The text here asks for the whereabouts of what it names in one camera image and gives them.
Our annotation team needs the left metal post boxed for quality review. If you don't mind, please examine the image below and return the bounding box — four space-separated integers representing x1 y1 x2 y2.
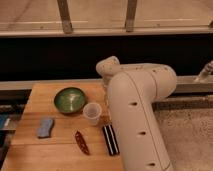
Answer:
57 0 73 34

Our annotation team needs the metal post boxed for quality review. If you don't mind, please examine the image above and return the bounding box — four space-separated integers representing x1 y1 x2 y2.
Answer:
125 0 137 32
57 0 73 34

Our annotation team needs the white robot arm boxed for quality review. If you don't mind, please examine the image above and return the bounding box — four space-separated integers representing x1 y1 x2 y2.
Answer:
96 56 177 171

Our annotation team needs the white object at right edge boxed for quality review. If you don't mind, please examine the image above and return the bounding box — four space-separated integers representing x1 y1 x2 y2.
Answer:
195 60 213 82

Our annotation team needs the black white striped box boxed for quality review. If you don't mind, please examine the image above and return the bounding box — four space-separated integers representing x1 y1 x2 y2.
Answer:
102 125 120 156

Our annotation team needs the clear plastic cup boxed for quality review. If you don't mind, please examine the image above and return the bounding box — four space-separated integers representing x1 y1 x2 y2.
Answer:
83 102 102 126

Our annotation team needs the right metal post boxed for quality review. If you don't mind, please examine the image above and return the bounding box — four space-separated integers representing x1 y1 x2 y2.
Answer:
125 0 137 32

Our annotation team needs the blue sponge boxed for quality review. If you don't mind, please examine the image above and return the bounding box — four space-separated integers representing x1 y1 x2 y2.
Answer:
37 118 54 138

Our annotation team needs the green bowl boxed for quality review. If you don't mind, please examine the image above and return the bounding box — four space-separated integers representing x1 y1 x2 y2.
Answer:
54 87 87 114

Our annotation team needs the red chili pepper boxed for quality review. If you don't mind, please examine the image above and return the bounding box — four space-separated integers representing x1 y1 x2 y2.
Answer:
75 131 90 155

